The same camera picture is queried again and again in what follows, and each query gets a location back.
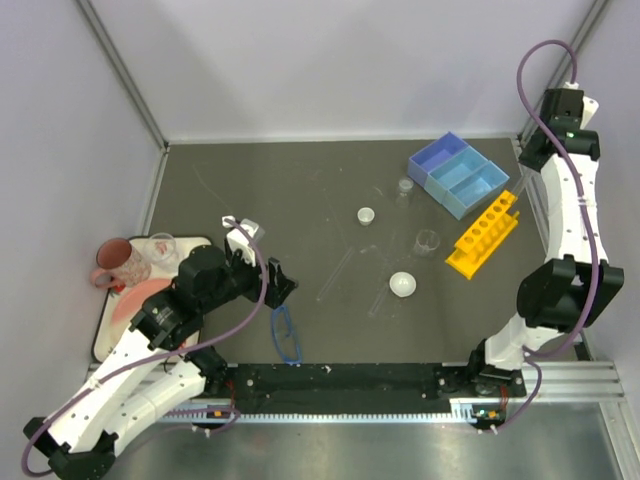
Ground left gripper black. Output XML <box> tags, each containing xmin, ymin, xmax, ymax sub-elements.
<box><xmin>200</xmin><ymin>244</ymin><xmax>297</xmax><ymax>314</ymax></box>

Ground three-compartment blue organizer box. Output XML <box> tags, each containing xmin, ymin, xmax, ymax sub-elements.
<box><xmin>407</xmin><ymin>132</ymin><xmax>510</xmax><ymax>220</ymax></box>

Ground yellow test tube rack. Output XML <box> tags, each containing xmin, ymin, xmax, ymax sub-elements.
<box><xmin>446</xmin><ymin>190</ymin><xmax>519</xmax><ymax>280</ymax></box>

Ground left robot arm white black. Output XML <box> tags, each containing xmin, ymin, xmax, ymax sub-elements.
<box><xmin>24</xmin><ymin>245</ymin><xmax>298</xmax><ymax>479</ymax></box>

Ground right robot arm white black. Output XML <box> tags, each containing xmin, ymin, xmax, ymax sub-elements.
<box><xmin>466</xmin><ymin>83</ymin><xmax>624</xmax><ymax>396</ymax></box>

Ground blue safety glasses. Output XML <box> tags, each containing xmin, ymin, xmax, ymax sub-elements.
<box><xmin>270</xmin><ymin>305</ymin><xmax>303</xmax><ymax>365</ymax></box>

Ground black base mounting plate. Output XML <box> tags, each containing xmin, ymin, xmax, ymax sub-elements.
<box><xmin>219</xmin><ymin>361</ymin><xmax>474</xmax><ymax>415</ymax></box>

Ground small white plastic cup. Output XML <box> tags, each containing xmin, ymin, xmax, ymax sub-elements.
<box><xmin>356</xmin><ymin>207</ymin><xmax>375</xmax><ymax>227</ymax></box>

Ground white round dish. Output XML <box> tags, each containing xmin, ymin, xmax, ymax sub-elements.
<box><xmin>389</xmin><ymin>271</ymin><xmax>417</xmax><ymax>298</ymax></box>

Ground clear drinking glass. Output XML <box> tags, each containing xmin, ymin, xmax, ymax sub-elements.
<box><xmin>143</xmin><ymin>233</ymin><xmax>180</xmax><ymax>273</ymax></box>

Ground pink ceramic plate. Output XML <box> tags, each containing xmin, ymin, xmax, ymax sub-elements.
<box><xmin>109</xmin><ymin>278</ymin><xmax>171</xmax><ymax>344</ymax></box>

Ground small clear glass beaker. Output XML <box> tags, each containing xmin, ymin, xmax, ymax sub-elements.
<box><xmin>412</xmin><ymin>229</ymin><xmax>440</xmax><ymax>258</ymax></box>

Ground pink patterned mug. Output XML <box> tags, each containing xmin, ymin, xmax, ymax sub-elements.
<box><xmin>90</xmin><ymin>238</ymin><xmax>152</xmax><ymax>289</ymax></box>

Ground white strawberry tray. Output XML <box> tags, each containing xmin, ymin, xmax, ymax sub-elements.
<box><xmin>93</xmin><ymin>236</ymin><xmax>212</xmax><ymax>362</ymax></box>

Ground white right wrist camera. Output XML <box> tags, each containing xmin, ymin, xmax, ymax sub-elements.
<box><xmin>580</xmin><ymin>96</ymin><xmax>599</xmax><ymax>129</ymax></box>

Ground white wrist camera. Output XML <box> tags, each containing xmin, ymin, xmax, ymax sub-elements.
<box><xmin>221</xmin><ymin>215</ymin><xmax>265</xmax><ymax>267</ymax></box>
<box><xmin>580</xmin><ymin>96</ymin><xmax>599</xmax><ymax>129</ymax></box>

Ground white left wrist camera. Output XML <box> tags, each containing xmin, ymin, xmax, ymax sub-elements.
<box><xmin>221</xmin><ymin>215</ymin><xmax>265</xmax><ymax>267</ymax></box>

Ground grey slotted cable duct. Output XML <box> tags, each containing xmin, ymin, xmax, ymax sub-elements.
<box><xmin>160</xmin><ymin>403</ymin><xmax>506</xmax><ymax>425</ymax></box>

